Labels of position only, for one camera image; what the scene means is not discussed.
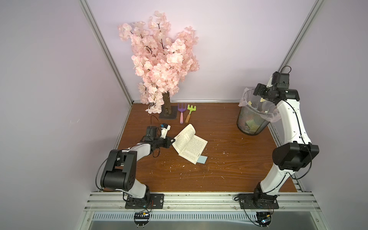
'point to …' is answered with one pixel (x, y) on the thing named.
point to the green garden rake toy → (190, 109)
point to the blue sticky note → (202, 159)
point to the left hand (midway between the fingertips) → (174, 139)
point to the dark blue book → (188, 146)
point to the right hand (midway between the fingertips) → (267, 87)
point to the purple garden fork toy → (181, 110)
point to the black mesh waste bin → (250, 121)
